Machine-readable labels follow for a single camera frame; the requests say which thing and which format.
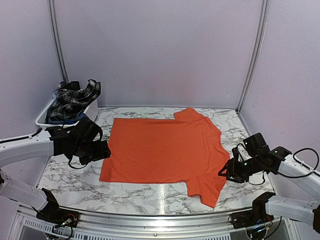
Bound white plastic laundry bin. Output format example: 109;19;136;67
35;92;98;129

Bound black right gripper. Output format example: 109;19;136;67
218;155;262;184

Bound right aluminium corner post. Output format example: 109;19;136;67
236;0;270;114

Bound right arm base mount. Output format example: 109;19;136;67
228;209;274;229

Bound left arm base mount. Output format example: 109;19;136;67
33;207;80;228

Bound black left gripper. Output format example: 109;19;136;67
73;139;111;166

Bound blue garment in bin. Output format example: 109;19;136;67
47;112;87;125

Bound aluminium front frame rail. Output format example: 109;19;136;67
8;203;300;240

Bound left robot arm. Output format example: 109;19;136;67
0;117;111;223

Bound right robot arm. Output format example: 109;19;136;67
218;132;320;232

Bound black white plaid shirt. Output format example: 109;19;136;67
48;79;101;117

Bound orange t-shirt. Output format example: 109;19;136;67
99;108;230;208

